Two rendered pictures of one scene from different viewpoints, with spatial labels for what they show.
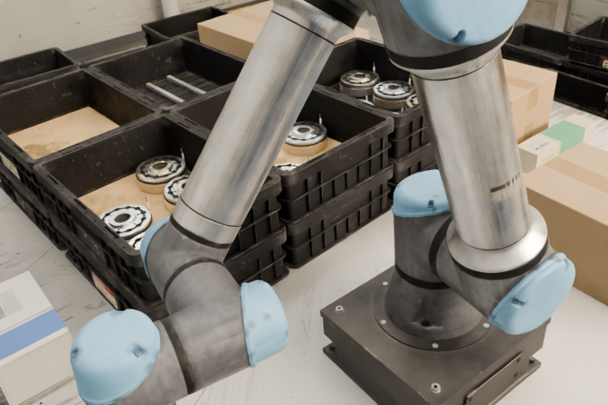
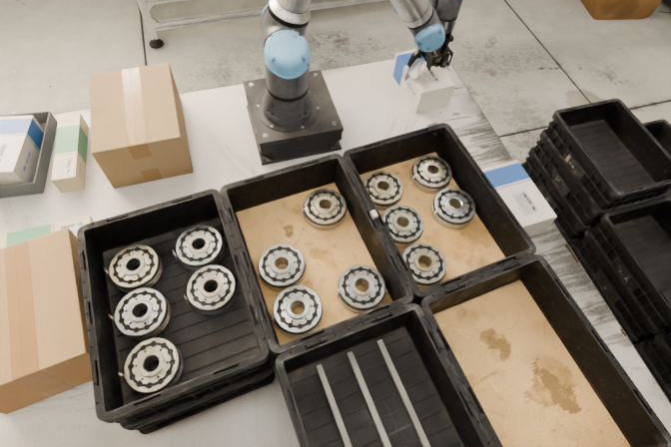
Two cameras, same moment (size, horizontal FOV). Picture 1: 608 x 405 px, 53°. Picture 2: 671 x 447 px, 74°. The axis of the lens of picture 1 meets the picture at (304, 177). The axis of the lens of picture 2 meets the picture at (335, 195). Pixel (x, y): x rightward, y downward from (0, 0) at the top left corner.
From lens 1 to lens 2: 1.61 m
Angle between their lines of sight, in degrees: 91
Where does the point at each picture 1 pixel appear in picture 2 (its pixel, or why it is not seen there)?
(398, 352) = (320, 94)
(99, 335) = not seen: outside the picture
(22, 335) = (507, 175)
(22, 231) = not seen: hidden behind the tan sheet
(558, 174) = (148, 130)
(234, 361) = not seen: outside the picture
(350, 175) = (276, 194)
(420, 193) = (300, 42)
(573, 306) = (200, 125)
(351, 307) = (327, 123)
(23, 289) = (517, 211)
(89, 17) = not seen: outside the picture
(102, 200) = (473, 260)
